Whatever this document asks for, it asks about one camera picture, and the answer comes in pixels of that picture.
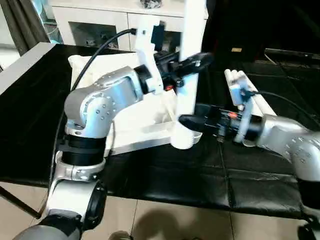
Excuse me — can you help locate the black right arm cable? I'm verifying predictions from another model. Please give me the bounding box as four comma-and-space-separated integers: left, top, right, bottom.
252, 90, 320, 124

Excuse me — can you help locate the dark grey curtain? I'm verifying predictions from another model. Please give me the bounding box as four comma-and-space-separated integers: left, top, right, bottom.
0, 0, 64, 56

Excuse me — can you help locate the crumpled silver object on cabinet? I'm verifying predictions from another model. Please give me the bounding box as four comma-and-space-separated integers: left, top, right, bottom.
140, 0, 162, 9

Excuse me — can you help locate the white plastic table top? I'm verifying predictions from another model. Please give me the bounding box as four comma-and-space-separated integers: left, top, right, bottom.
67, 52, 203, 156

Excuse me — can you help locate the black metal bar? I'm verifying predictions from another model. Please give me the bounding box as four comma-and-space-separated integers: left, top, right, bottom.
264, 47, 320, 57

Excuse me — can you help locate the black table frame leg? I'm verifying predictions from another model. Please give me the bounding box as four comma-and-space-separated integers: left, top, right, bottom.
0, 185, 44, 219

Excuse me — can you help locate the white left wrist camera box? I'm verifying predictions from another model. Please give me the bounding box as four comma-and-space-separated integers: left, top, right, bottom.
132, 20, 166, 96

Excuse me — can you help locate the white glass-door cabinet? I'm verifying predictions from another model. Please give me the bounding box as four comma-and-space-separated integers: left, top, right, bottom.
50, 0, 208, 54

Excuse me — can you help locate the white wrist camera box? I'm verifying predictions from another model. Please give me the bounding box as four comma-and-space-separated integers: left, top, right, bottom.
238, 84, 257, 146
132, 20, 166, 96

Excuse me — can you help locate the black work mat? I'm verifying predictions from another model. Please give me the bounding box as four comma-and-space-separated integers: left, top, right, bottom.
0, 42, 320, 221

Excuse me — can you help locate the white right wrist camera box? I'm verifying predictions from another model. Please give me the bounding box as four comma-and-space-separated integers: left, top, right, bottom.
238, 84, 257, 146

